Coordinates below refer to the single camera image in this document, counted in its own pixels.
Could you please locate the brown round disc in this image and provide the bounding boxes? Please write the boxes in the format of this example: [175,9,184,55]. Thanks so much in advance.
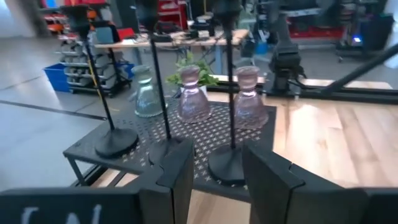
[233,65,270,131]

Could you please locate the red tool cabinet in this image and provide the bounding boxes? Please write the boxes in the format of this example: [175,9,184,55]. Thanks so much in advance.
[157,0,188,31]

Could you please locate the pink glass candle holder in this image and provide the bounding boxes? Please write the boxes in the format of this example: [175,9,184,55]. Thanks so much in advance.
[176,65,213,124]

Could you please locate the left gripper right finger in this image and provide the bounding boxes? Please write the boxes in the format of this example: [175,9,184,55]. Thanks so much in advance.
[241,142,369,224]

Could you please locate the clear glass candle holder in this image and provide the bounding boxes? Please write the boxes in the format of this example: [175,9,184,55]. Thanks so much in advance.
[131,64,169,119]

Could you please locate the black aluminium rig frame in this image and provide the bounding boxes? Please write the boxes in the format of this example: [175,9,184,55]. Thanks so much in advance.
[206,42,398,106]

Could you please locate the grey tray rack cart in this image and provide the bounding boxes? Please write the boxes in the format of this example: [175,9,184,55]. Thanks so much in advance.
[58,39,132,96]

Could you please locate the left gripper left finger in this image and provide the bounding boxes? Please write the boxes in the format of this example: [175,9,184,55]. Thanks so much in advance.
[130,138,196,224]

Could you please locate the blue plastic bin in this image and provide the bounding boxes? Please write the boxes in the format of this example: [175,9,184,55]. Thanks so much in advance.
[43,62,72,93]

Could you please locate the small potted green plant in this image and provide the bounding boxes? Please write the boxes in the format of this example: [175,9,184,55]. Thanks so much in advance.
[165,50,220,95]

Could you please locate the black perforated metal shelf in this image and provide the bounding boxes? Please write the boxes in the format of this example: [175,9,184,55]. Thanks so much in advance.
[62,98,278,203]

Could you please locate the wooden workbench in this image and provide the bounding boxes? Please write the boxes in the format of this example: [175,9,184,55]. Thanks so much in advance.
[92,29,250,76]

